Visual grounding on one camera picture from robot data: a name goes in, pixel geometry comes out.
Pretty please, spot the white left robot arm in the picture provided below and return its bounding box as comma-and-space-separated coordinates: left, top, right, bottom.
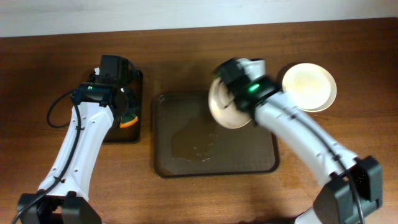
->
12, 83, 142, 223

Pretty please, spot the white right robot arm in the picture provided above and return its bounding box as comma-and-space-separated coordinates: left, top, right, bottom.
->
218, 58, 382, 223

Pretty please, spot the green orange sponge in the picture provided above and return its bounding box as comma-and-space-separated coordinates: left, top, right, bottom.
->
119, 113, 138, 129

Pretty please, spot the cream plate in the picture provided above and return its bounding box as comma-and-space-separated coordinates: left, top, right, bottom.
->
282, 63, 337, 113
208, 77, 252, 129

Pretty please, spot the black water basin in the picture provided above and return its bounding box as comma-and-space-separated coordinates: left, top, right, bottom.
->
88, 69, 144, 144

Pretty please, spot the brown serving tray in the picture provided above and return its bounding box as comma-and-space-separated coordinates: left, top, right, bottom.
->
152, 91, 280, 179

